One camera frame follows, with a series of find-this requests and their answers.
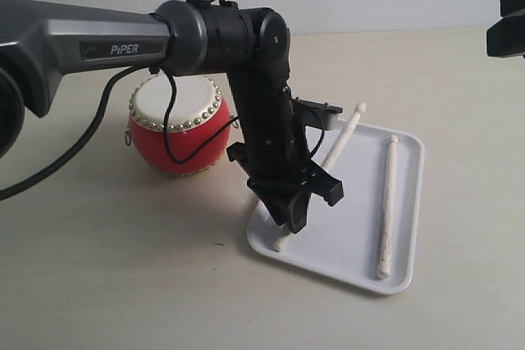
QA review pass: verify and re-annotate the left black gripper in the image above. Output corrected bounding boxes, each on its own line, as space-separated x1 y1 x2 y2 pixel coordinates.
227 143 343 234

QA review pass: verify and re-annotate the white drumstick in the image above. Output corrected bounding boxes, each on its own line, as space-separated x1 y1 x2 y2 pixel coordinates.
273 102 367 252
377 134 399 280

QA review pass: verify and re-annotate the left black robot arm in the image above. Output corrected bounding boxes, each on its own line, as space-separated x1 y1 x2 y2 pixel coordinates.
1 0 344 233

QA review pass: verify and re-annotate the small red drum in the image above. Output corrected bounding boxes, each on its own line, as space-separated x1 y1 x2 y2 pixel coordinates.
126 74 231 177

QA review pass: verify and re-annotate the white rectangular plastic tray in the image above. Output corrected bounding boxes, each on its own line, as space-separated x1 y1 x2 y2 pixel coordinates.
247 124 425 295

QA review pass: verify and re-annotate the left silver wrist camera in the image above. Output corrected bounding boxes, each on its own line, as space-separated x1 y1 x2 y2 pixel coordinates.
291 98 343 131

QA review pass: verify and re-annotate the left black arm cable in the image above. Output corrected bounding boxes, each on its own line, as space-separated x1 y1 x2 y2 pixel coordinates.
0 0 243 202

